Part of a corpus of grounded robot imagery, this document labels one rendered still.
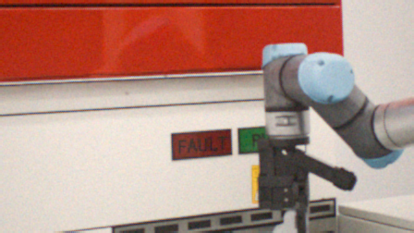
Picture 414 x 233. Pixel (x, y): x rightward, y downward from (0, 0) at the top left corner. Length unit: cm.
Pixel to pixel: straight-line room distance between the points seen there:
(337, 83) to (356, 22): 222
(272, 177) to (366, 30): 218
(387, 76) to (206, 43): 220
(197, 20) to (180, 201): 31
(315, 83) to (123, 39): 32
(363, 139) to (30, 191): 53
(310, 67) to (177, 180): 34
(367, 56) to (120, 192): 221
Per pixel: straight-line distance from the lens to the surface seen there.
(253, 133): 151
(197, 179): 147
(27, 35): 131
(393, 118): 127
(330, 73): 125
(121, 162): 141
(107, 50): 135
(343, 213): 161
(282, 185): 137
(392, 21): 358
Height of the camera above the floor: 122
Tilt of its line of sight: 3 degrees down
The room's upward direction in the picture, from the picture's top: 3 degrees counter-clockwise
